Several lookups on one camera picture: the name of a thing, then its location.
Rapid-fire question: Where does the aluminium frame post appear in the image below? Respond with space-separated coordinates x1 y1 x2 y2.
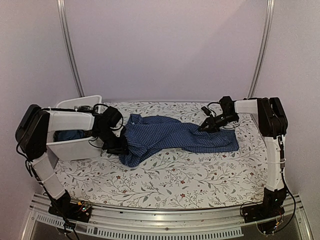
247 0 275 98
56 0 85 98

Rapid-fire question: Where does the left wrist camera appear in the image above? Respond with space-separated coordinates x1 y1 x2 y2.
103 106 124 131

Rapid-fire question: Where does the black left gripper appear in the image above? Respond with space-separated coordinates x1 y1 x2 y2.
94 127 129 155

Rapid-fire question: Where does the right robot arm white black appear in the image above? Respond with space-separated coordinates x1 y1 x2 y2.
198 96 289 218

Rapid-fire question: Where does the blue plaid button shirt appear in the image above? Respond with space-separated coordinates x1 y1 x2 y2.
119 113 239 168

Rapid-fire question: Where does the teal blue garment in bin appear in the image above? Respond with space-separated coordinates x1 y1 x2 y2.
53 130 85 142

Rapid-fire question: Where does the aluminium front rail base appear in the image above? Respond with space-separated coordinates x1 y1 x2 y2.
21 194 315 240

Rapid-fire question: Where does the white plastic laundry bin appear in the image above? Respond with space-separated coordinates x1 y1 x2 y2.
46 108 102 161

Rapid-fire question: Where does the left aluminium frame post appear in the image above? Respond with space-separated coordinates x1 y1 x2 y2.
56 0 85 98

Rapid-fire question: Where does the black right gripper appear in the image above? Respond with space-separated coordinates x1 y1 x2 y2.
198 113 237 133

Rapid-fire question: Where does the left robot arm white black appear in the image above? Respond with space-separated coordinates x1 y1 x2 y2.
15 102 128 217

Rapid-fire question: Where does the right aluminium frame post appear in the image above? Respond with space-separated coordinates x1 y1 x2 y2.
247 0 275 98

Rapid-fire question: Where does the floral patterned table cloth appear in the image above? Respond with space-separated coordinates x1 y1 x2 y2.
55 114 268 209

